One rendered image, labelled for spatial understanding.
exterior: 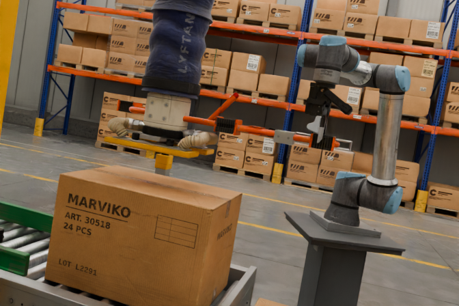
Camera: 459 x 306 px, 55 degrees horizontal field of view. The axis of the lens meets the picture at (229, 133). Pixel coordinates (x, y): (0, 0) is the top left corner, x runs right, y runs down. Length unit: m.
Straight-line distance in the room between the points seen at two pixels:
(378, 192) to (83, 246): 1.40
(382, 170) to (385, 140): 0.15
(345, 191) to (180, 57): 1.19
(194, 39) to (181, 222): 0.66
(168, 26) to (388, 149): 1.22
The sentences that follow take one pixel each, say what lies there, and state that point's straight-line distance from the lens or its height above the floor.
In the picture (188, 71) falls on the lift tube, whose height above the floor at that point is 1.39.
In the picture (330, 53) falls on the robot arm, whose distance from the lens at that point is 1.56.
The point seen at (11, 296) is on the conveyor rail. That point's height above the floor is 0.54.
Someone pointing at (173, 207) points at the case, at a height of 0.92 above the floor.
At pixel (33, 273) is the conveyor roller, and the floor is 0.54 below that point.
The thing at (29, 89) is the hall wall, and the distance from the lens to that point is 12.53.
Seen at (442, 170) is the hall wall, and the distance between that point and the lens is 10.36.
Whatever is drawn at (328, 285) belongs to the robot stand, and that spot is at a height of 0.48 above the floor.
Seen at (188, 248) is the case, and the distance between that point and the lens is 1.52.
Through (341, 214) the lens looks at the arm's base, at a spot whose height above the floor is 0.84.
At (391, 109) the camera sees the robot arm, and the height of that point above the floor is 1.41.
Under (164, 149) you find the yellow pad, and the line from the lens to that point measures 1.56.
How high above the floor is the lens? 1.28
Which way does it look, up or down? 3 degrees down
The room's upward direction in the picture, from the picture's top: 9 degrees clockwise
